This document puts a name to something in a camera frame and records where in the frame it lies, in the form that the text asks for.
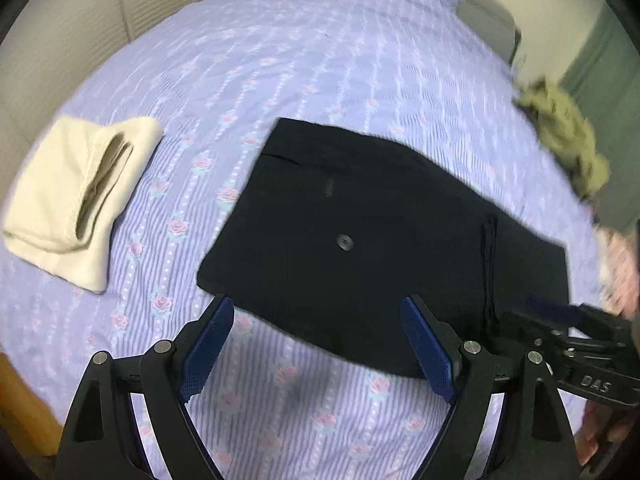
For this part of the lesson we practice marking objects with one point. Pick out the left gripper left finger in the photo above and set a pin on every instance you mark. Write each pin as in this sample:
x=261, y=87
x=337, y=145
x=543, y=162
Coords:
x=101, y=439

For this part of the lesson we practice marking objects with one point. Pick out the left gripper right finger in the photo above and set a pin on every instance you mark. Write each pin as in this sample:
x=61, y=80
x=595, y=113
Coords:
x=464, y=373

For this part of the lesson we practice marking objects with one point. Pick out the black pants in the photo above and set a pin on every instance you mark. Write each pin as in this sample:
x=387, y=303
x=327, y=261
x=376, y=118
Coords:
x=334, y=229

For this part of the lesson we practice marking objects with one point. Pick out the right hand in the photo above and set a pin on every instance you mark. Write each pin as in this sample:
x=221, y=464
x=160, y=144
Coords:
x=602, y=423

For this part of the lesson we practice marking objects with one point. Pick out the pink patterned garment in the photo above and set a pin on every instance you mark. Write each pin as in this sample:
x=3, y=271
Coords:
x=618, y=272

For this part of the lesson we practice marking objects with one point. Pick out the olive green garment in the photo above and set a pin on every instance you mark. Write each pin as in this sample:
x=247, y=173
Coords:
x=565, y=132

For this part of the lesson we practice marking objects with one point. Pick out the folded cream garment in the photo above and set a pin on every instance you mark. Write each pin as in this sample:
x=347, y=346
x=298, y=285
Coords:
x=70, y=193

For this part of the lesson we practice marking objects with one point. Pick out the green curtain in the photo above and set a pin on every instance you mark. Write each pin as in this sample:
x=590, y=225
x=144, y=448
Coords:
x=603, y=79

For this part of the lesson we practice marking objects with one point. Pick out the grey bed headboard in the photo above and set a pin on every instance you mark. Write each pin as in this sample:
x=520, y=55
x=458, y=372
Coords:
x=493, y=24

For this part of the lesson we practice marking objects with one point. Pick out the purple floral bed sheet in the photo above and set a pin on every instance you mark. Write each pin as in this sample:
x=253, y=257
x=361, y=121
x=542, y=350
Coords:
x=217, y=76

